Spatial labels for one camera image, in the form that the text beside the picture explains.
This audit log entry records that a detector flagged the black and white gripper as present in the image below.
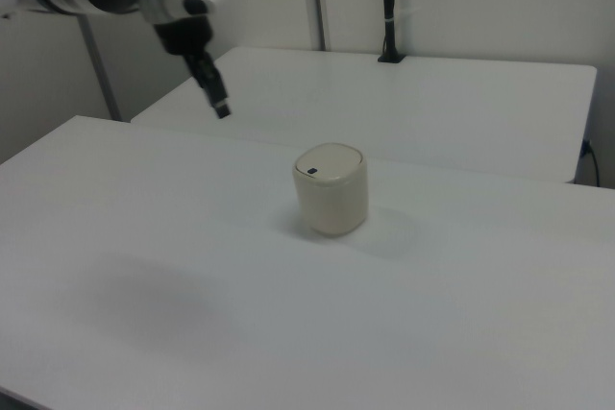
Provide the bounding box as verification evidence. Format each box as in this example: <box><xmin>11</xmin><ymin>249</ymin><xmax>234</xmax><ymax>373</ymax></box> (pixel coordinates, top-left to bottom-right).
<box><xmin>141</xmin><ymin>0</ymin><xmax>234</xmax><ymax>121</ymax></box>

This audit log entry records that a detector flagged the cream trash bin lid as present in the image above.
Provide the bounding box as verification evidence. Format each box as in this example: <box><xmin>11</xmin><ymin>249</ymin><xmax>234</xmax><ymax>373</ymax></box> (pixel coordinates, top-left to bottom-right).
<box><xmin>294</xmin><ymin>142</ymin><xmax>363</xmax><ymax>185</ymax></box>

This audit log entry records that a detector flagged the cream round trash bin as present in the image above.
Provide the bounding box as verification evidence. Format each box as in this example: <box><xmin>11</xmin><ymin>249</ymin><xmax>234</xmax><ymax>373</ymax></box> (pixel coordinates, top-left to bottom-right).
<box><xmin>291</xmin><ymin>141</ymin><xmax>369</xmax><ymax>239</ymax></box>

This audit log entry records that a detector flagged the black camera pole with clamp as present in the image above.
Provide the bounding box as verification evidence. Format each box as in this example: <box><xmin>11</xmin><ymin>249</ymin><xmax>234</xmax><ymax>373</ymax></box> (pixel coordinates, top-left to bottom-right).
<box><xmin>377</xmin><ymin>0</ymin><xmax>407</xmax><ymax>64</ymax></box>

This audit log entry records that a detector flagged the white cable tie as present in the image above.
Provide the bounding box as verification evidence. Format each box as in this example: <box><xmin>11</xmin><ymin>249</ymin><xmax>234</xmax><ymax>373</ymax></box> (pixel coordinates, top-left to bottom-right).
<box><xmin>383</xmin><ymin>7</ymin><xmax>422</xmax><ymax>27</ymax></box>

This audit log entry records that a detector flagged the black wall cable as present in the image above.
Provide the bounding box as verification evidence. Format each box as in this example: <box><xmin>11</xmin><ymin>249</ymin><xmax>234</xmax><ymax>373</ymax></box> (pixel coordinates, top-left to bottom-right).
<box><xmin>581</xmin><ymin>139</ymin><xmax>603</xmax><ymax>186</ymax></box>

